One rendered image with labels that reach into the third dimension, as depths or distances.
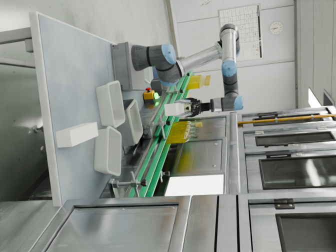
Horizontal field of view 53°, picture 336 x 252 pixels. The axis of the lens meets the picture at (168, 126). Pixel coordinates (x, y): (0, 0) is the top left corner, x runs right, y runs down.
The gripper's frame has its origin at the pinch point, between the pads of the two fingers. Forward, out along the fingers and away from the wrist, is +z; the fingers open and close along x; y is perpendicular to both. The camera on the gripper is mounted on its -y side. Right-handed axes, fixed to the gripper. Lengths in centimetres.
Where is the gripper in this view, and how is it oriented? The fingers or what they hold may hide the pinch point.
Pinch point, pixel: (177, 108)
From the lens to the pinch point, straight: 183.1
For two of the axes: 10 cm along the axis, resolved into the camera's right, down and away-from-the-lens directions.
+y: -2.2, 0.9, -9.7
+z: -9.7, 0.8, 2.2
